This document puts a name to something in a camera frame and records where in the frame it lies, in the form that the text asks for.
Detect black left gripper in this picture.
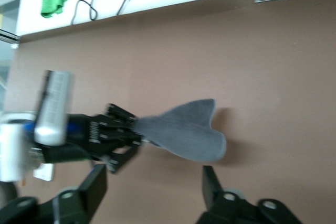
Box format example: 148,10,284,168
39,102,144,175

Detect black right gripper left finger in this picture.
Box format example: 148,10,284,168
0,164,109,224

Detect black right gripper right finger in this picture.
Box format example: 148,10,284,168
196,165,302,224

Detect grey and pink microfibre towel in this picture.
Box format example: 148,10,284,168
135,98,228,163

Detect black straight adapter cable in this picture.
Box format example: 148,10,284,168
116,0,138,16

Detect black looped adapter cable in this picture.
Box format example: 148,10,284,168
70,0,103,26

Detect aluminium frame rail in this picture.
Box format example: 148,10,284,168
0,28,21,49

